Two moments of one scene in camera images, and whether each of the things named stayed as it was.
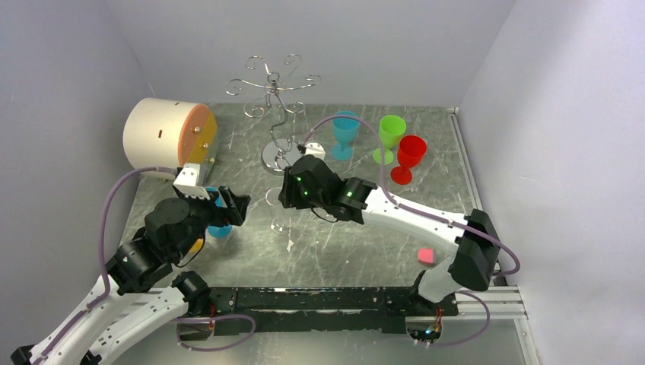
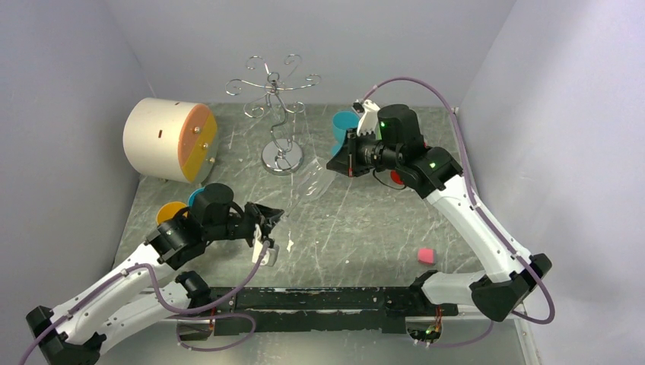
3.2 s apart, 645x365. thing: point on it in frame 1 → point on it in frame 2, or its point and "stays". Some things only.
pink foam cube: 427,255 stays
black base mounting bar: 328,310 stays
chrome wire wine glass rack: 276,155 stays
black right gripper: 288,195 → 346,161
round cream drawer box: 168,134 stays
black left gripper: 226,215 → 268,215
